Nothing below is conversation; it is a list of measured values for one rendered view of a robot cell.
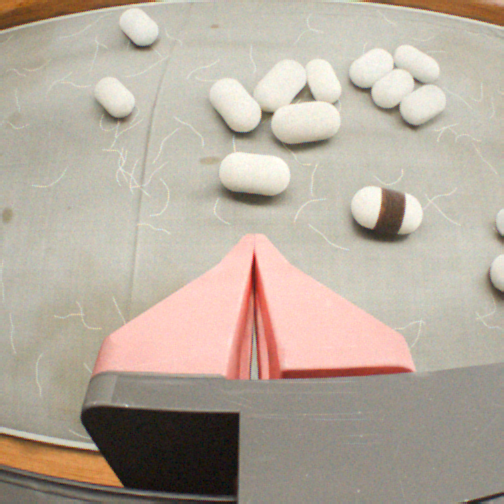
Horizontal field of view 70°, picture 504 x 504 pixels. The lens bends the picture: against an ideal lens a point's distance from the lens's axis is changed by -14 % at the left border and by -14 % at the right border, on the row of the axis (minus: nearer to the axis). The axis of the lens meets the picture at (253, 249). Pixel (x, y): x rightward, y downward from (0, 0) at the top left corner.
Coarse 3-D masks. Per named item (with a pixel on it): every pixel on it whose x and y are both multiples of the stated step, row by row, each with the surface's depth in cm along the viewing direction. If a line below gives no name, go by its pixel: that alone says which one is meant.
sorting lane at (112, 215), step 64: (192, 0) 26; (256, 0) 26; (320, 0) 26; (0, 64) 26; (64, 64) 25; (128, 64) 25; (192, 64) 25; (256, 64) 25; (448, 64) 25; (0, 128) 24; (64, 128) 23; (128, 128) 23; (192, 128) 23; (256, 128) 23; (384, 128) 23; (448, 128) 23; (0, 192) 22; (64, 192) 22; (128, 192) 22; (192, 192) 22; (320, 192) 22; (448, 192) 22; (0, 256) 21; (64, 256) 21; (128, 256) 21; (192, 256) 21; (320, 256) 21; (384, 256) 21; (448, 256) 21; (0, 320) 20; (64, 320) 20; (128, 320) 20; (384, 320) 20; (448, 320) 20; (0, 384) 19; (64, 384) 19
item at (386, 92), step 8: (392, 72) 22; (400, 72) 22; (384, 80) 22; (392, 80) 22; (400, 80) 22; (408, 80) 22; (376, 88) 22; (384, 88) 22; (392, 88) 22; (400, 88) 22; (408, 88) 22; (376, 96) 22; (384, 96) 22; (392, 96) 22; (400, 96) 22; (384, 104) 23; (392, 104) 22
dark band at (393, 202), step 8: (384, 192) 20; (392, 192) 20; (400, 192) 20; (384, 200) 19; (392, 200) 19; (400, 200) 19; (384, 208) 19; (392, 208) 19; (400, 208) 19; (384, 216) 20; (392, 216) 19; (400, 216) 19; (376, 224) 20; (384, 224) 20; (392, 224) 20; (400, 224) 20; (392, 232) 20
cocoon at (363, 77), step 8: (368, 56) 23; (376, 56) 22; (384, 56) 22; (352, 64) 23; (360, 64) 22; (368, 64) 22; (376, 64) 22; (384, 64) 23; (392, 64) 23; (352, 72) 23; (360, 72) 22; (368, 72) 22; (376, 72) 22; (384, 72) 23; (352, 80) 23; (360, 80) 23; (368, 80) 23; (376, 80) 23
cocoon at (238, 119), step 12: (216, 84) 22; (228, 84) 22; (240, 84) 22; (216, 96) 22; (228, 96) 22; (240, 96) 21; (216, 108) 22; (228, 108) 21; (240, 108) 21; (252, 108) 21; (228, 120) 22; (240, 120) 21; (252, 120) 22
